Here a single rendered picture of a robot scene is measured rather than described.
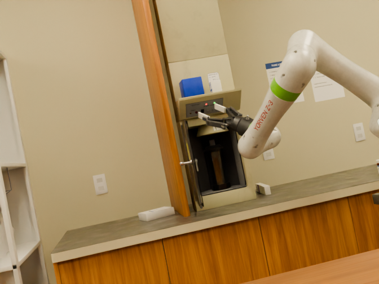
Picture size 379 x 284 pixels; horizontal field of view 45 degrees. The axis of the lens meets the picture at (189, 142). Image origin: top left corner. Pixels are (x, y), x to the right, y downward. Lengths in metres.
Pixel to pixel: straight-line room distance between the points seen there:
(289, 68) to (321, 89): 1.41
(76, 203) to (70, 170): 0.20
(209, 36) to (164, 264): 1.17
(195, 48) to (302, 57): 0.87
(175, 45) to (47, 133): 0.92
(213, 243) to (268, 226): 0.27
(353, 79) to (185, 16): 0.98
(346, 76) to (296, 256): 0.86
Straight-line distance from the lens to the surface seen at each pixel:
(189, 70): 2.36
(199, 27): 2.42
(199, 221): 2.02
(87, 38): 2.81
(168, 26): 2.40
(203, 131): 2.37
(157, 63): 2.25
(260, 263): 2.15
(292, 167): 2.92
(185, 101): 2.22
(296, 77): 1.65
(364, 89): 1.87
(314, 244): 2.24
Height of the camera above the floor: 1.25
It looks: 1 degrees up
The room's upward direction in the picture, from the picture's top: 11 degrees counter-clockwise
